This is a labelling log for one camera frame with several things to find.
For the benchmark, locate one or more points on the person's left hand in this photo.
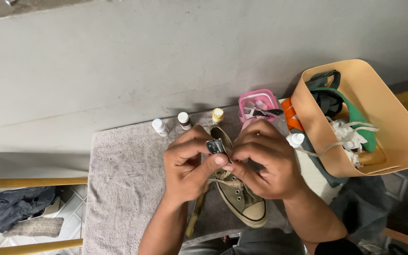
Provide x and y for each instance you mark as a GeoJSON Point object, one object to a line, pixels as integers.
{"type": "Point", "coordinates": [182, 170]}

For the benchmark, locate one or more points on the person's right hand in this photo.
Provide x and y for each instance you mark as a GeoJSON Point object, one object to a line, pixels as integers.
{"type": "Point", "coordinates": [267, 166]}

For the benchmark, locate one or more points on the olive green canvas sneaker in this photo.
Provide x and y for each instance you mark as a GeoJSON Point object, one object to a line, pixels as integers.
{"type": "Point", "coordinates": [241, 198]}

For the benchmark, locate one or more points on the small white dropper bottle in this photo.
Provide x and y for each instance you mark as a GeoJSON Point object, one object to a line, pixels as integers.
{"type": "Point", "coordinates": [295, 140]}

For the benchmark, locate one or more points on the dirty cream shoelace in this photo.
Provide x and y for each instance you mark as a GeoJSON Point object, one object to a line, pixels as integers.
{"type": "Point", "coordinates": [197, 209]}

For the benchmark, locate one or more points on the brown bottle with white cap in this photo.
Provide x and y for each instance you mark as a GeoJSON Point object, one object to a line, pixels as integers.
{"type": "Point", "coordinates": [184, 120]}

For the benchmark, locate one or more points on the grey towel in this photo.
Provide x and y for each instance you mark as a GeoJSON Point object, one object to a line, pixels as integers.
{"type": "Point", "coordinates": [129, 187]}

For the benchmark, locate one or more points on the pink lidded plastic container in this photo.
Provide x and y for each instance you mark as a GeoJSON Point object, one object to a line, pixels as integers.
{"type": "Point", "coordinates": [259, 106]}

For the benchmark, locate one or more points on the dark teal cloth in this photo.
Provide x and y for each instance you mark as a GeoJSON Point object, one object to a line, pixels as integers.
{"type": "Point", "coordinates": [331, 170]}

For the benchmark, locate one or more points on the yellow bottle with cream cap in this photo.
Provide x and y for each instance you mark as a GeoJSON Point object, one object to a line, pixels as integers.
{"type": "Point", "coordinates": [218, 116]}

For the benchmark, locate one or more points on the person's grey trousers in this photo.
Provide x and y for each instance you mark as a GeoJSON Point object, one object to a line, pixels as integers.
{"type": "Point", "coordinates": [260, 242]}

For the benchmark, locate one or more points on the crumpled white paper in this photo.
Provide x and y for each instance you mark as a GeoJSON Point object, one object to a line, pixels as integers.
{"type": "Point", "coordinates": [347, 140]}

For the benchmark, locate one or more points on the dark grey cloth bag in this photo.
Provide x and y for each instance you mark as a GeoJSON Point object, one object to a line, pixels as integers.
{"type": "Point", "coordinates": [326, 95]}

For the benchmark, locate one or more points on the green cloth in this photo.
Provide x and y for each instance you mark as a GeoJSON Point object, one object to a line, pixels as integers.
{"type": "Point", "coordinates": [358, 117]}

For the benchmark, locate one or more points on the beige plastic basket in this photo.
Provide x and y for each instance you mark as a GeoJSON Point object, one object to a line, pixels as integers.
{"type": "Point", "coordinates": [395, 120]}

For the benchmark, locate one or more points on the grey mat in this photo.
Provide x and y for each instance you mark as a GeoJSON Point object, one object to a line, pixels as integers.
{"type": "Point", "coordinates": [35, 227]}

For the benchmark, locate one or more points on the dark blue garment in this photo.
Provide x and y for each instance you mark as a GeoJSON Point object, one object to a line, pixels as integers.
{"type": "Point", "coordinates": [18, 207]}

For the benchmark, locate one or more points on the wooden rail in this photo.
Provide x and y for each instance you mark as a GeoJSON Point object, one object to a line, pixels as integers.
{"type": "Point", "coordinates": [30, 182]}
{"type": "Point", "coordinates": [30, 247]}

